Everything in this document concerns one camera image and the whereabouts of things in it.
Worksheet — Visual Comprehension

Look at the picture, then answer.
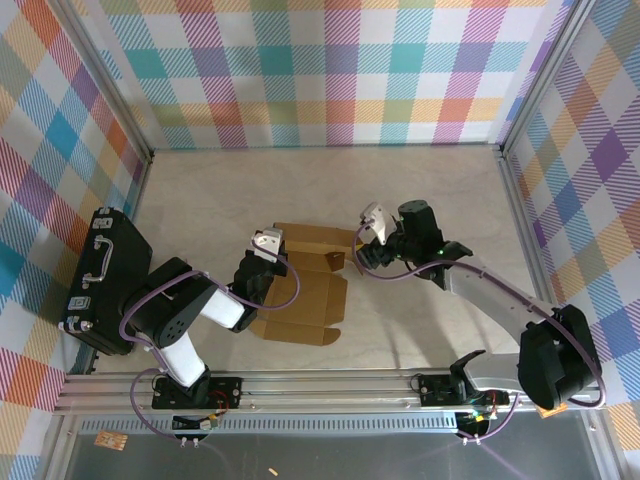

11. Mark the brown cardboard box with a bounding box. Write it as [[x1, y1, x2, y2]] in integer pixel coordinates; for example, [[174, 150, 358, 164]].
[[249, 221, 367, 348]]

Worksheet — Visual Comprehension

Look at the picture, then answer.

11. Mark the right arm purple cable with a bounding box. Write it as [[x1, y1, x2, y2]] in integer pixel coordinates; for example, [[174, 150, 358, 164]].
[[352, 222, 609, 444]]

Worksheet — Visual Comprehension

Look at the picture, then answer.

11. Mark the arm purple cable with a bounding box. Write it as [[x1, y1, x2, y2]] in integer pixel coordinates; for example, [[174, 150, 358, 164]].
[[121, 237, 302, 442], [352, 222, 609, 444]]

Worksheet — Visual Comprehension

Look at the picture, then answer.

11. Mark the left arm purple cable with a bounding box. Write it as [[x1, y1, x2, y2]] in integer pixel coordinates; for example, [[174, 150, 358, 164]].
[[121, 237, 302, 442]]

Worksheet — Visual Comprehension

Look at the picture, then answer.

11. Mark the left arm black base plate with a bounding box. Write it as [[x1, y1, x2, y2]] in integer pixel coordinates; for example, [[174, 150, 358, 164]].
[[151, 374, 245, 412]]

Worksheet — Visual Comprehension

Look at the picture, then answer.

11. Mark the long aluminium base rail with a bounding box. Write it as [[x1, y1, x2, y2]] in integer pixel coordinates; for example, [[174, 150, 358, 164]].
[[53, 368, 609, 417]]

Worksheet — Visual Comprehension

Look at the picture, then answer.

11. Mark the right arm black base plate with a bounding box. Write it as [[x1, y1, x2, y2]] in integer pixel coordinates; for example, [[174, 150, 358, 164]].
[[417, 373, 512, 407]]

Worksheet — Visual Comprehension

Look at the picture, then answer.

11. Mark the black case with metal handle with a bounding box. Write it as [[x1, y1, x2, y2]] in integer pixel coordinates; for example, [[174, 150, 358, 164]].
[[58, 206, 155, 357]]

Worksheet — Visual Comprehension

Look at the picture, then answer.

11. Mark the slotted metal cable duct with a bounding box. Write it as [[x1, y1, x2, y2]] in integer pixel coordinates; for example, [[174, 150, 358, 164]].
[[77, 415, 464, 437]]

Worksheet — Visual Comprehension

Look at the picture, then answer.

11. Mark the aluminium frame post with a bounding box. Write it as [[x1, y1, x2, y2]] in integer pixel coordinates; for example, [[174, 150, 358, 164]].
[[52, 0, 155, 169], [494, 0, 599, 156]]

